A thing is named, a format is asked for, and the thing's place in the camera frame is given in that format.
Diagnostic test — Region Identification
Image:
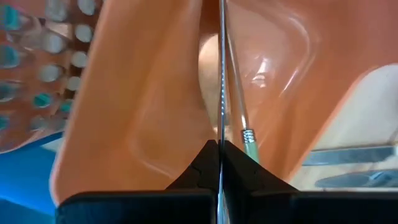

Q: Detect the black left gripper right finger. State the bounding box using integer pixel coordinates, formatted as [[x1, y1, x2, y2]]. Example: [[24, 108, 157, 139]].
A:
[[223, 141, 299, 224]]

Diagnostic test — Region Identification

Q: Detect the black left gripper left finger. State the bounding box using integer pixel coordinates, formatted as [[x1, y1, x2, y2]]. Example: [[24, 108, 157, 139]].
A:
[[165, 139, 220, 224]]

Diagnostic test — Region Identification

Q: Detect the green-handled table knife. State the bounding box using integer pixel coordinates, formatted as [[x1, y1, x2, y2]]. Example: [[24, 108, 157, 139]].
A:
[[216, 0, 261, 224]]

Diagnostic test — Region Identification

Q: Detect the yellow-handled table knife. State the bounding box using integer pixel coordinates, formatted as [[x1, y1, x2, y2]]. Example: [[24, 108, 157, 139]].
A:
[[301, 145, 398, 167]]

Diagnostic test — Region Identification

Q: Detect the all-steel table knife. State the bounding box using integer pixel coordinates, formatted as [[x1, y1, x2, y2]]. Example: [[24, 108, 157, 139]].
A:
[[313, 169, 398, 190]]

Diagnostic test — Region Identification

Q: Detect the orange plastic bin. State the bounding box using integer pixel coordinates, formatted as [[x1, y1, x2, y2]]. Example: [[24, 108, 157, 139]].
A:
[[49, 0, 398, 206]]

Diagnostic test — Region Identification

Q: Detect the blue plastic bin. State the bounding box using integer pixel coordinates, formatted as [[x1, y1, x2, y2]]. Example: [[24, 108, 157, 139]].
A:
[[0, 132, 65, 224]]

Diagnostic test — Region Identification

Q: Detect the steel box grater teal handle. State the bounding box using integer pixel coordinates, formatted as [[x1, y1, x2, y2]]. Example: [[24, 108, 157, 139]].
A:
[[0, 0, 104, 154]]

